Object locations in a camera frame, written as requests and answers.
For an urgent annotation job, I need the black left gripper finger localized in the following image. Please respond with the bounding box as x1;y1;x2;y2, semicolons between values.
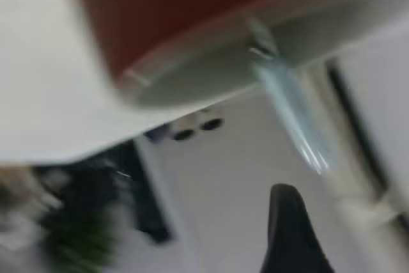
259;183;335;273

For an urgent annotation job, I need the red ceramic mug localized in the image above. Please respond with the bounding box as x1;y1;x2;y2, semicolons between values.
72;0;409;111

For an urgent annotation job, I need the green plant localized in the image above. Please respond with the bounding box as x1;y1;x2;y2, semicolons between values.
40;212;121;273

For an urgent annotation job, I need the black stand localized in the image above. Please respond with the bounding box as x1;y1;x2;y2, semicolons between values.
62;140;172;244

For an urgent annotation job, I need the spoon with pale blue handle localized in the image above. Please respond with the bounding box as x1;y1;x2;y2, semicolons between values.
245;13;337;175

